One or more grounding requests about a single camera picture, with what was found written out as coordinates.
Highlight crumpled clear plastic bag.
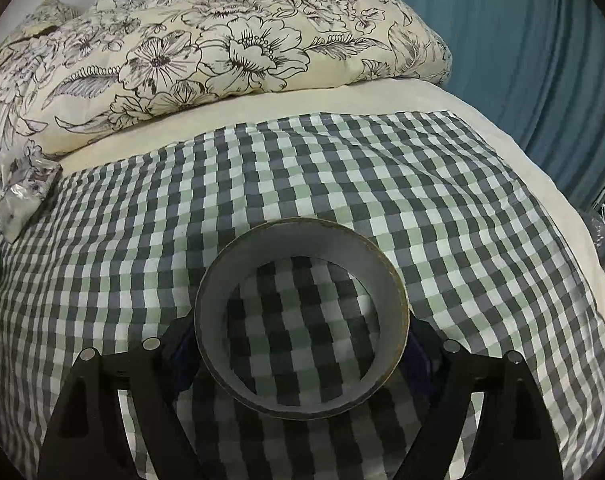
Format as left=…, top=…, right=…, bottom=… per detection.
left=0, top=141, right=63, bottom=243

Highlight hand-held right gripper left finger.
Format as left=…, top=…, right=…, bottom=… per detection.
left=36, top=317, right=203, bottom=480

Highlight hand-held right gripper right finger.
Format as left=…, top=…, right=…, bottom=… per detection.
left=397, top=320, right=565, bottom=480

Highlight clear plastic bottles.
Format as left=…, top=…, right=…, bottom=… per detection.
left=579, top=205, right=605, bottom=266

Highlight teal curtain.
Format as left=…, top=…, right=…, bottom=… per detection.
left=339, top=0, right=605, bottom=211

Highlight floral printed quilt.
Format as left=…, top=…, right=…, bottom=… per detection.
left=0, top=0, right=453, bottom=181

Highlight grey cardboard tape ring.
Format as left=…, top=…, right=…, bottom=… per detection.
left=195, top=217, right=410, bottom=421

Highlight green checkered cloth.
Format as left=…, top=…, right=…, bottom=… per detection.
left=0, top=110, right=605, bottom=480

